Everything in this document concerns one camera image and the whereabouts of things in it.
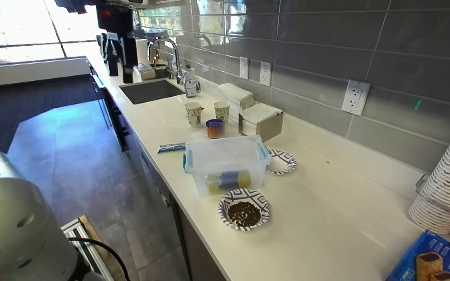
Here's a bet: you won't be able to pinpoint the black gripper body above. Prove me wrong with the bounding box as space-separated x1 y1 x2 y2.
97 5 136 39

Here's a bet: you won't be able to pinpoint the blue patterned paper plate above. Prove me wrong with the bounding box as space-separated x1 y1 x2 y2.
264 149 299 177
217 188 272 233

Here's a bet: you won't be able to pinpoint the brown coffee beans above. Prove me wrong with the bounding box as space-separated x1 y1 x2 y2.
227 200 263 228

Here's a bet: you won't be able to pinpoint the printed paper cup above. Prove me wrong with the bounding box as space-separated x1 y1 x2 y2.
213 100 231 124
184 100 205 128

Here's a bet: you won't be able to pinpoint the patterned paper cup stack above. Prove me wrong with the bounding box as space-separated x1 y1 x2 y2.
406 116 450 236

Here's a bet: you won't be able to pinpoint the white countertop appliance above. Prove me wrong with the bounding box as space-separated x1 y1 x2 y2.
131 36 158 83

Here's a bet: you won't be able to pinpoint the dark kitchen sink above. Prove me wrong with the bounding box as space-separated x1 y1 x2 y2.
119 78 184 107

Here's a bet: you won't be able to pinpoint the chrome kitchen faucet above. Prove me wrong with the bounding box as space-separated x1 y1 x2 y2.
149 36 183 85

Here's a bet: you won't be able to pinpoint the bright window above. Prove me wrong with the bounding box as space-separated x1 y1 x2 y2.
0 0 102 67

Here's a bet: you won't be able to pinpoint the blue white snack bar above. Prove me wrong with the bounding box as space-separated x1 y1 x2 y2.
156 141 188 156

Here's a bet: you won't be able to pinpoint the orange jar with blue lid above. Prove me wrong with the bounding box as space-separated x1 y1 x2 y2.
205 117 227 141

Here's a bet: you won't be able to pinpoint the clear bin with teal latches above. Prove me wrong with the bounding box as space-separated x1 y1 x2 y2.
181 136 272 200

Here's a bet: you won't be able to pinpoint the small white box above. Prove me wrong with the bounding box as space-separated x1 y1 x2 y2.
238 102 284 144

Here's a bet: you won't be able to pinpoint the blue yellow roll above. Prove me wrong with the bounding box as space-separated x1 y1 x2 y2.
206 171 253 195

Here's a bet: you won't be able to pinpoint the blue snack box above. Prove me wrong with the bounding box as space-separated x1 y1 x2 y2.
386 230 450 281

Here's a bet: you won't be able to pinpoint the white wall switch plate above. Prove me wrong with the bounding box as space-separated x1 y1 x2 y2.
238 55 250 82

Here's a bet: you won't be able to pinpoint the white wall outlet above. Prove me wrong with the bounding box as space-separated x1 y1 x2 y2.
341 78 372 117
258 60 274 88

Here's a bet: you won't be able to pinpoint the wooden white floor frame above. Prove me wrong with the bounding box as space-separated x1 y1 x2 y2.
59 214 117 281

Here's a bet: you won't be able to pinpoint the black floor cable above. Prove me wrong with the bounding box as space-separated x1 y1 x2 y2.
67 238 131 281

